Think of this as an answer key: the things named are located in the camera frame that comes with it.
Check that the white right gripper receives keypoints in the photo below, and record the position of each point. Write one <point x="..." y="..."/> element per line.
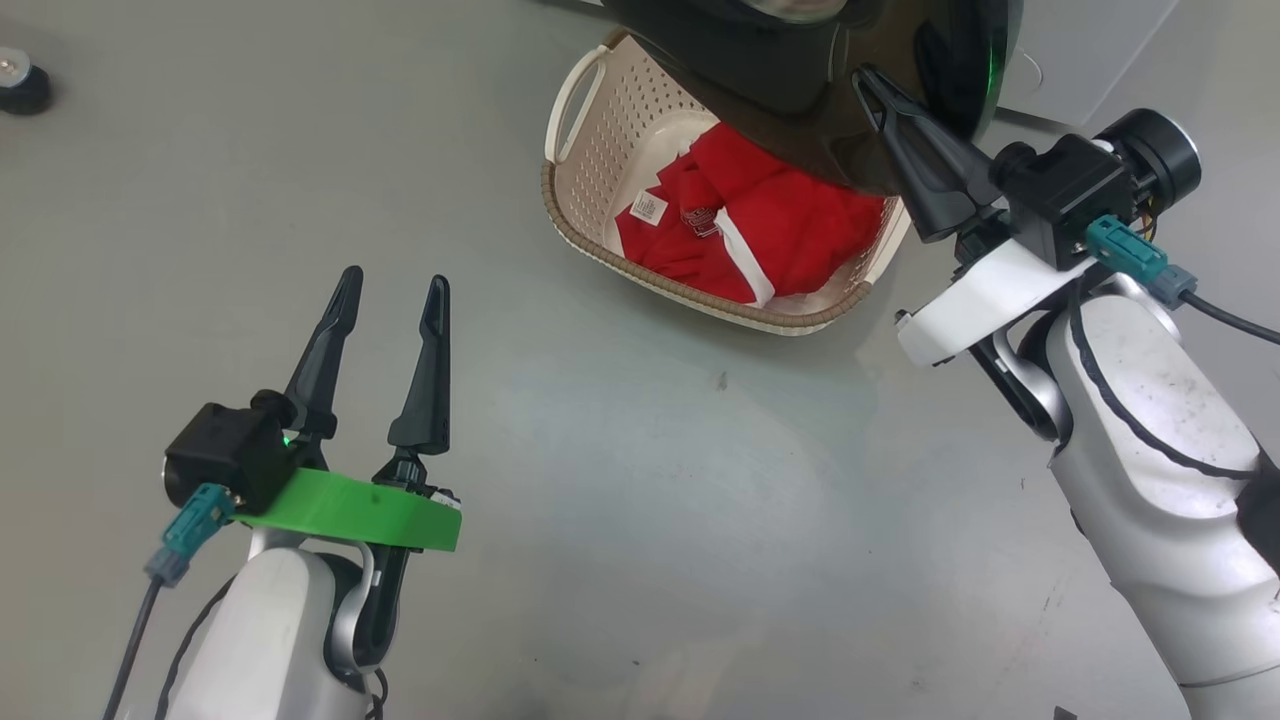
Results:
<point x="990" y="300"/>

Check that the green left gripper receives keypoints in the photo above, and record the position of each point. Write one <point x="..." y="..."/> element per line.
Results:
<point x="350" y="510"/>

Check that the round glass washing machine door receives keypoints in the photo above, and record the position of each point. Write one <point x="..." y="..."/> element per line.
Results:
<point x="760" y="80"/>

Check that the white washing machine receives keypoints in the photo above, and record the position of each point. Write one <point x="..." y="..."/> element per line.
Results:
<point x="1090" y="50"/>

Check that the cream perforated laundry basket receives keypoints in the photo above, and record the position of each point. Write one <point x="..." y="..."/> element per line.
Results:
<point x="600" y="150"/>

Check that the black round floor stand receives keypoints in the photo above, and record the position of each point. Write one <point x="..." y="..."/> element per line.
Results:
<point x="24" y="85"/>

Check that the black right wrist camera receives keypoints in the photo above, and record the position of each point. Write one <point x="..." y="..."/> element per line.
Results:
<point x="1070" y="190"/>

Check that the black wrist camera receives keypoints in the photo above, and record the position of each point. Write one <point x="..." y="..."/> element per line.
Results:
<point x="230" y="455"/>
<point x="1070" y="190"/>

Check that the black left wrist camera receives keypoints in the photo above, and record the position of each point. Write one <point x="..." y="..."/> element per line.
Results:
<point x="230" y="455"/>

